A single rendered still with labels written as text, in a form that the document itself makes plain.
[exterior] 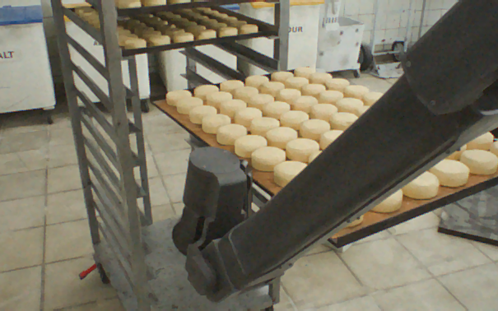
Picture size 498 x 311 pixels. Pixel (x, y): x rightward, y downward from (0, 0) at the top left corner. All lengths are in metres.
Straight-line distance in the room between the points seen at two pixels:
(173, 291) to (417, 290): 0.95
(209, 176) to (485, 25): 0.34
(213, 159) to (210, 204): 0.05
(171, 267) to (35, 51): 2.03
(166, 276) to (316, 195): 1.52
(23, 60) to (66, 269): 1.69
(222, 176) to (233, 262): 0.09
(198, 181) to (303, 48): 3.38
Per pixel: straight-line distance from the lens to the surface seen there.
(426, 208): 0.66
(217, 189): 0.53
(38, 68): 3.57
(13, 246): 2.49
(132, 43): 1.23
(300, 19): 3.82
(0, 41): 3.53
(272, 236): 0.46
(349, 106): 0.94
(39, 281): 2.24
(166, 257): 1.98
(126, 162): 1.27
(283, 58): 1.38
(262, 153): 0.74
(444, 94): 0.28
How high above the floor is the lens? 1.35
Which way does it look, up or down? 27 degrees down
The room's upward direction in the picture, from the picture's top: straight up
